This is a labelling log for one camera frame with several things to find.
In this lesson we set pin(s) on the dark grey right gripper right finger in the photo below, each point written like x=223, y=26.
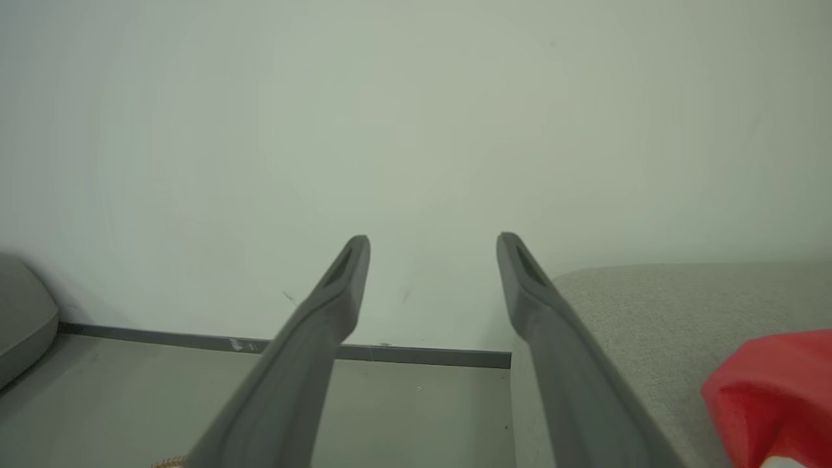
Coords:
x=578, y=403

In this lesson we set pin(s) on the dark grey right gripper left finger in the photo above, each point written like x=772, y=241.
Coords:
x=286, y=403

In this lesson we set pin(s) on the red shorts with white stripe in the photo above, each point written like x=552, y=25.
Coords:
x=773, y=390

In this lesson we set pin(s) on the grey fabric sofa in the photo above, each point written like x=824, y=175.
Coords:
x=650, y=312

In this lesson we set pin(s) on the cream perforated laundry basket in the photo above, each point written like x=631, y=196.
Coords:
x=170, y=463

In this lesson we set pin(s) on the dark grey baseboard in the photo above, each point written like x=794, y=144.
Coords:
x=162, y=338

